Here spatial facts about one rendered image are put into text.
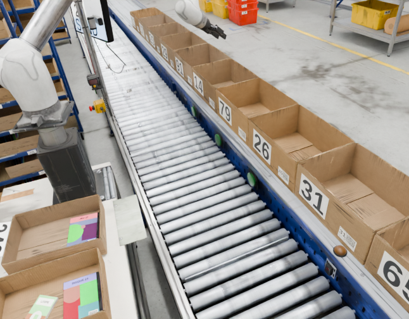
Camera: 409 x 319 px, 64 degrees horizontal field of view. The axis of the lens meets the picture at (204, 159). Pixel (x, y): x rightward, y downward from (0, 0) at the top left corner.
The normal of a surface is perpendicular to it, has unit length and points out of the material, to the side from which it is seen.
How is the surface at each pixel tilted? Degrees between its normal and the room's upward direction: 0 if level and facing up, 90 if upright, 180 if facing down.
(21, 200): 0
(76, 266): 88
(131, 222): 0
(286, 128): 89
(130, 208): 0
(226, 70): 90
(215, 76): 89
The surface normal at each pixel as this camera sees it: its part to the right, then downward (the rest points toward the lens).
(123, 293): -0.08, -0.80
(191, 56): 0.38, 0.52
